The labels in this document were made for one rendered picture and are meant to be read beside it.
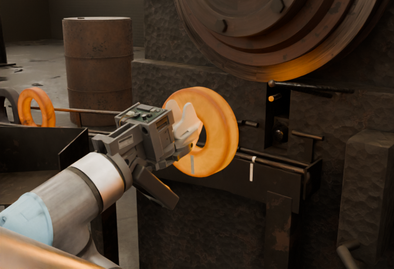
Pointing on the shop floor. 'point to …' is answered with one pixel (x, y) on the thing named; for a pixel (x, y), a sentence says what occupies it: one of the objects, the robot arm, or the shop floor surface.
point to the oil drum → (98, 67)
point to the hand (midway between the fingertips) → (196, 121)
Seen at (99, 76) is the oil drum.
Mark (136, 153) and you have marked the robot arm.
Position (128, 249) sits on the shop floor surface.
